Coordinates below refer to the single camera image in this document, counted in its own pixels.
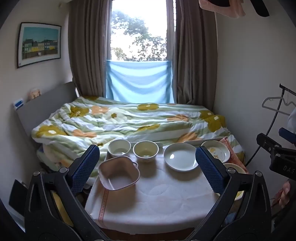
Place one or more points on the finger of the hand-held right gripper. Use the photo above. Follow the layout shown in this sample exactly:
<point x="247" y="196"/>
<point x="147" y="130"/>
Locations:
<point x="288" y="135"/>
<point x="268" y="141"/>

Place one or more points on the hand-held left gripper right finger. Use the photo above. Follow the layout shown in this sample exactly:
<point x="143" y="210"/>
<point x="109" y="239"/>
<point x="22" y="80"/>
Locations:
<point x="209" y="172"/>

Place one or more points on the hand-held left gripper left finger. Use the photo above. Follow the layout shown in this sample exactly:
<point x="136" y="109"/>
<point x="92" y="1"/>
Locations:
<point x="85" y="167"/>

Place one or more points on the duck print plate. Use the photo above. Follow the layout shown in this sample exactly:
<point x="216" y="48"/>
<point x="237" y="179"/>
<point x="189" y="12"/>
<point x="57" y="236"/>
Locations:
<point x="218" y="151"/>

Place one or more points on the cream yellow plate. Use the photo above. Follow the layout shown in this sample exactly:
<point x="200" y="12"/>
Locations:
<point x="231" y="167"/>

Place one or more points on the plain white plate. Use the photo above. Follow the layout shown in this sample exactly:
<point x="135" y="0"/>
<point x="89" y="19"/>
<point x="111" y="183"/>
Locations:
<point x="180" y="157"/>

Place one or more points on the pink square dish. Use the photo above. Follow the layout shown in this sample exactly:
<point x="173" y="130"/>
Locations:
<point x="120" y="177"/>

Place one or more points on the white bowl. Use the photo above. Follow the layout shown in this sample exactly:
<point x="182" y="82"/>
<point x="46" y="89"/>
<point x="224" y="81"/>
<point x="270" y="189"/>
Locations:
<point x="119" y="148"/>

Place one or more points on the cream bowl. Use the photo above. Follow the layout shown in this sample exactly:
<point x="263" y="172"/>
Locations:
<point x="145" y="151"/>

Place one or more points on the person's right hand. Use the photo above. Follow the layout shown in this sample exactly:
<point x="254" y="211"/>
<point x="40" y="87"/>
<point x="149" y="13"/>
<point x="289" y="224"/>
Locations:
<point x="285" y="193"/>

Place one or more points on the white garment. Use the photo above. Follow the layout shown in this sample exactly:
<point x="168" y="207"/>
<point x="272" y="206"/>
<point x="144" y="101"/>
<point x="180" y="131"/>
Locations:
<point x="291" y="122"/>

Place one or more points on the grey flat board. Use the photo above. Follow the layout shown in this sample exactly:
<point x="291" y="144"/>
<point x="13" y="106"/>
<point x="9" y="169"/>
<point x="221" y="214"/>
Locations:
<point x="201" y="141"/>

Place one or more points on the grey clothes hanger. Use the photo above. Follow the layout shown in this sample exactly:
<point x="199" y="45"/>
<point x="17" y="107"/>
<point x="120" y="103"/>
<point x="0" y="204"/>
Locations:
<point x="276" y="102"/>

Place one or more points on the black clothes rack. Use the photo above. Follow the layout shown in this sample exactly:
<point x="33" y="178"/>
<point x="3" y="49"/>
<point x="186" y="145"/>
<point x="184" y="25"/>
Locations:
<point x="286" y="89"/>

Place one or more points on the yellow box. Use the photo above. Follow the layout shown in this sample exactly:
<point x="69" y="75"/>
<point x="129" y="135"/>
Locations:
<point x="61" y="208"/>

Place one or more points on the white tablecloth with orange border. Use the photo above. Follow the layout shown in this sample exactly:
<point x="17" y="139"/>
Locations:
<point x="157" y="194"/>

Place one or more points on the floral blanket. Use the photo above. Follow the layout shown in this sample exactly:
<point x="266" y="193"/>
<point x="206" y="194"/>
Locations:
<point x="129" y="122"/>

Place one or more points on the grey headboard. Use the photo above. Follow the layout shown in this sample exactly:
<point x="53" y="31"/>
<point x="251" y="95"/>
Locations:
<point x="44" y="104"/>

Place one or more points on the plush toy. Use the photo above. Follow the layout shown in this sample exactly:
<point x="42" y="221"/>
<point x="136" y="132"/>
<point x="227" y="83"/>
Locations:
<point x="35" y="93"/>

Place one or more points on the blue white small box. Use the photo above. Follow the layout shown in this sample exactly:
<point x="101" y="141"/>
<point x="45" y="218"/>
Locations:
<point x="19" y="103"/>

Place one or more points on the light blue cloth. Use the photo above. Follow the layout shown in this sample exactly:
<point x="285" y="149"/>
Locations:
<point x="138" y="81"/>

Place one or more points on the brown curtain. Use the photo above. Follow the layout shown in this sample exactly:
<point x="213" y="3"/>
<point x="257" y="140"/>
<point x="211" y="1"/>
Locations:
<point x="196" y="53"/>
<point x="89" y="48"/>

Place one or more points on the dark fan blade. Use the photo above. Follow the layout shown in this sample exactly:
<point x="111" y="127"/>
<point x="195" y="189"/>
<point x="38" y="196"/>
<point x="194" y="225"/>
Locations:
<point x="261" y="7"/>

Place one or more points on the framed picture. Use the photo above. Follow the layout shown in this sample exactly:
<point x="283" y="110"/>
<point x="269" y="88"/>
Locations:
<point x="39" y="44"/>

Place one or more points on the pink towel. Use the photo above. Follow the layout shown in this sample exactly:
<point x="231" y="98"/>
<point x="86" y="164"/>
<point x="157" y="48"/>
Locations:
<point x="222" y="7"/>

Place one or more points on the window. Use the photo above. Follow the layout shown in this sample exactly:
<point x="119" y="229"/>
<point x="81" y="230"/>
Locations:
<point x="138" y="30"/>

